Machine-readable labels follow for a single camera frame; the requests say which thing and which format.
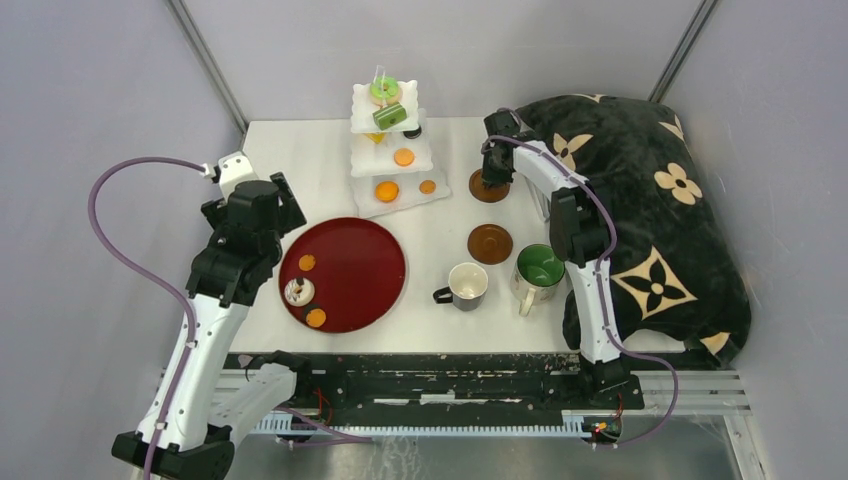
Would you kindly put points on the white three-tier dessert stand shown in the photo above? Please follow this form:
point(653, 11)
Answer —
point(392, 167)

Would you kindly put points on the cream green-lined mug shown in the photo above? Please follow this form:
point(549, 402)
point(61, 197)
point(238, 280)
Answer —
point(536, 275)

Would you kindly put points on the brown wooden coaster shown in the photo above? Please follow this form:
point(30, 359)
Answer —
point(490, 244)
point(487, 193)

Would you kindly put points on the dark chocolate sandwich cookie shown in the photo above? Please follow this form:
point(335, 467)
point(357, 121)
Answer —
point(413, 134)

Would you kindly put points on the yellow cake wedge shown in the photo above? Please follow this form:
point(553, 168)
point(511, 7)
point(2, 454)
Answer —
point(376, 137)

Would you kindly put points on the chocolate chip cookie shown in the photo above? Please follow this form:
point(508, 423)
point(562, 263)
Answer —
point(315, 318)
point(307, 262)

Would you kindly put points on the chocolate chip cookie lower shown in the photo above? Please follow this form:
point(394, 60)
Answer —
point(315, 318)

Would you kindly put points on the green striped cake slice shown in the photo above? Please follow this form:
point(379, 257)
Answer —
point(388, 116)

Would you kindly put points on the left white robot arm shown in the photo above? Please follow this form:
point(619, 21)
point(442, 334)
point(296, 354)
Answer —
point(182, 436)

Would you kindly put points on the large orange egg tart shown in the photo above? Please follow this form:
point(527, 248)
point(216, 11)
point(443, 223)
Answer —
point(386, 191)

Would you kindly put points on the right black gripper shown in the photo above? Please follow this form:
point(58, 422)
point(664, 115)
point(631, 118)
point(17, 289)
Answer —
point(492, 179)

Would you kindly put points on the black floral pillow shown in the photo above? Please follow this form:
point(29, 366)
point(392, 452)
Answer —
point(671, 270)

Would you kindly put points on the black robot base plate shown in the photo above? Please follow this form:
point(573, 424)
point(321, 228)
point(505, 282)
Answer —
point(452, 390)

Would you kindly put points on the metal serving tongs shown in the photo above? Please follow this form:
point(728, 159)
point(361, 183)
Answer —
point(542, 199)

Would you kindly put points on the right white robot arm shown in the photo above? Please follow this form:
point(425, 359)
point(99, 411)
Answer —
point(581, 233)

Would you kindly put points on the chocolate chip cookie upper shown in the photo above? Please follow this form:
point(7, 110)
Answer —
point(307, 262)

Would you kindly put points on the dark red round tray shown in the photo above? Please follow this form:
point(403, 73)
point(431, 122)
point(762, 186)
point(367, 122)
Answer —
point(359, 275)

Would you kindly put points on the round beige biscuit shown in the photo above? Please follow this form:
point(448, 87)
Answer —
point(404, 157)

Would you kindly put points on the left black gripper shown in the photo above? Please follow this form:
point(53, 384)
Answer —
point(290, 214)

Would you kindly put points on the black white-lined mug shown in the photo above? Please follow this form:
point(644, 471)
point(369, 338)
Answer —
point(467, 286)

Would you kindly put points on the small chip cookie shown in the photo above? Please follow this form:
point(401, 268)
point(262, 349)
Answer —
point(427, 187)

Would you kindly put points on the white chocolate-drizzled donut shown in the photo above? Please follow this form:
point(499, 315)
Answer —
point(298, 292)

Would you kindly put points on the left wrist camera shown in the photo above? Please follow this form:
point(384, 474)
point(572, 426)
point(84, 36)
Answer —
point(229, 171)

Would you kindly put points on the far brown wooden coaster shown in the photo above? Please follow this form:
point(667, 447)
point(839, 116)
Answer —
point(487, 193)

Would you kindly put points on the near brown wooden coaster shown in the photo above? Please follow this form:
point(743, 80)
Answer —
point(490, 244)

